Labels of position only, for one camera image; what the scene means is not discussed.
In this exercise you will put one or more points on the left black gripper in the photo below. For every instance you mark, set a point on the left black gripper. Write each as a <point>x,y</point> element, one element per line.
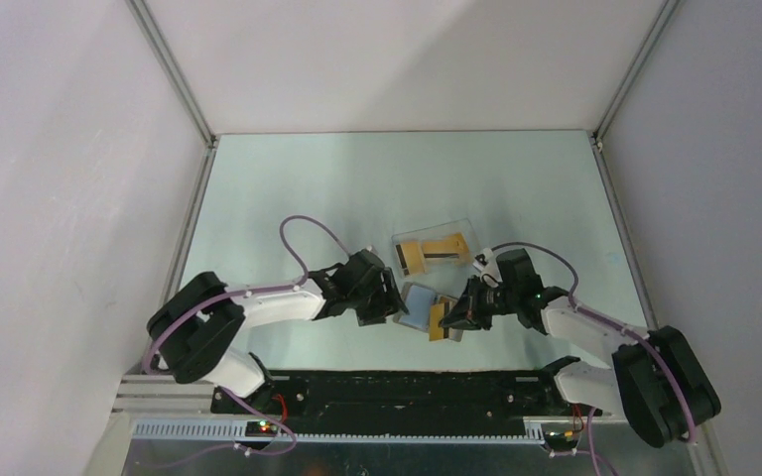
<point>386,301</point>

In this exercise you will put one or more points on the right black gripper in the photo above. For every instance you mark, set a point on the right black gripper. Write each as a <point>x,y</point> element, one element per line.
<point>466,313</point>

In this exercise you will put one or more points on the grey card holder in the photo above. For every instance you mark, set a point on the grey card holder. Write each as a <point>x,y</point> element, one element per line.
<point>418,299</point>

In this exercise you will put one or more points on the clear plastic card box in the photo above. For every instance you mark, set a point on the clear plastic card box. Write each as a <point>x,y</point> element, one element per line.
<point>462,226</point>

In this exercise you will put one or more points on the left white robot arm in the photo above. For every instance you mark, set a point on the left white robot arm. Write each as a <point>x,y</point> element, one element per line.
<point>194,331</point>

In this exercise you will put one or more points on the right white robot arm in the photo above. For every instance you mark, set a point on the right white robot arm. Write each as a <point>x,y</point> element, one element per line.
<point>651,377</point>

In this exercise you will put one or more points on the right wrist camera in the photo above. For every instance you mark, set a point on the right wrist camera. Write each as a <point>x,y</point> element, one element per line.
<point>484,263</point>

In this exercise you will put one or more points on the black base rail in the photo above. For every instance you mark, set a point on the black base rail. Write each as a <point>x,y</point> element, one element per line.
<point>411,403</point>

